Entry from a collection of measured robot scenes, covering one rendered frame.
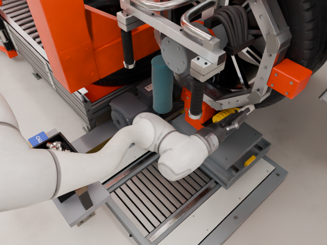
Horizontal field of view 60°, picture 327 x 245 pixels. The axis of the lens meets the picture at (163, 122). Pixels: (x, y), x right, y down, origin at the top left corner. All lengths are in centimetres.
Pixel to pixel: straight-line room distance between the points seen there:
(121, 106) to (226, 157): 58
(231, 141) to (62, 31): 95
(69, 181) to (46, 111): 154
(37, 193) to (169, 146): 47
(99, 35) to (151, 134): 57
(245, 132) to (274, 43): 80
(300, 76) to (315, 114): 129
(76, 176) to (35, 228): 105
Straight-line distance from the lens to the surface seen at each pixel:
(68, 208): 110
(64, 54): 124
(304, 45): 93
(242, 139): 155
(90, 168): 62
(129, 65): 106
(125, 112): 139
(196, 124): 130
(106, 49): 135
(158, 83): 114
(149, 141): 92
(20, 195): 54
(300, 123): 207
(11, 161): 54
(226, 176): 149
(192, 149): 89
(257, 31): 102
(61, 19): 118
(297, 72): 91
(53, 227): 160
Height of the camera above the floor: 140
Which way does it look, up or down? 48 degrees down
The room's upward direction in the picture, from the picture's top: straight up
